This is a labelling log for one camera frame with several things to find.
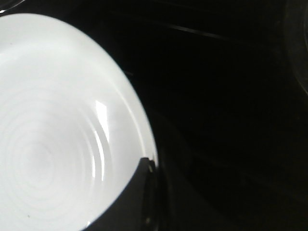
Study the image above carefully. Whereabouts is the white round plate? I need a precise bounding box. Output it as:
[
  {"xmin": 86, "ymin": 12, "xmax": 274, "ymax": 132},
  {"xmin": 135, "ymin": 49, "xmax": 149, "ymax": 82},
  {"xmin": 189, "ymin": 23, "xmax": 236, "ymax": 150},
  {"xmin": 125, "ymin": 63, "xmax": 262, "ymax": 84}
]
[{"xmin": 0, "ymin": 13, "xmax": 158, "ymax": 231}]

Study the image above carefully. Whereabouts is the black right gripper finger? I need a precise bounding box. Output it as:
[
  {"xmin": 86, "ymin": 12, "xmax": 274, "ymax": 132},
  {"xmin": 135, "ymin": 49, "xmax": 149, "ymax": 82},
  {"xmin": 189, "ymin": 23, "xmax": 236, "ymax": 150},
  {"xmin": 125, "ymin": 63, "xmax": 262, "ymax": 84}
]
[{"xmin": 86, "ymin": 157, "xmax": 162, "ymax": 231}]

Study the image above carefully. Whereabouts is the black glass cooktop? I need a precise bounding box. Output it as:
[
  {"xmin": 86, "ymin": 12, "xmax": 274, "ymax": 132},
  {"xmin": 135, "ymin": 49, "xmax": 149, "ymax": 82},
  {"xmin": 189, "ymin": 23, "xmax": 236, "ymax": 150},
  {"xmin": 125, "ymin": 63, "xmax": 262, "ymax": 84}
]
[{"xmin": 0, "ymin": 0, "xmax": 308, "ymax": 231}]

